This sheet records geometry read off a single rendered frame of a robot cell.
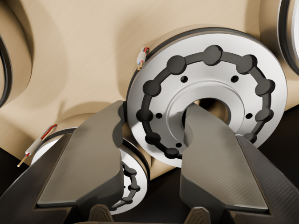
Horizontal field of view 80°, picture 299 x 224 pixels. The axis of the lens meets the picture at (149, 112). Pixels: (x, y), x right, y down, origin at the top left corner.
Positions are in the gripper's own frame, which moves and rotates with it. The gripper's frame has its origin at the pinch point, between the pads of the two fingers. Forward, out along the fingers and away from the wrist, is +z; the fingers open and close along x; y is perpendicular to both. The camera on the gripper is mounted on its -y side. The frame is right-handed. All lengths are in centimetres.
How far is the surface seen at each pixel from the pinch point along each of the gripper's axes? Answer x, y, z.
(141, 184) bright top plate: -1.1, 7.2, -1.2
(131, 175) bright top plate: -1.9, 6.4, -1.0
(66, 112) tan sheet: -7.7, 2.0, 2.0
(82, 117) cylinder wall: -6.1, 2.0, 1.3
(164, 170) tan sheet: 1.0, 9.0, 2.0
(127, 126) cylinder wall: -2.4, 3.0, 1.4
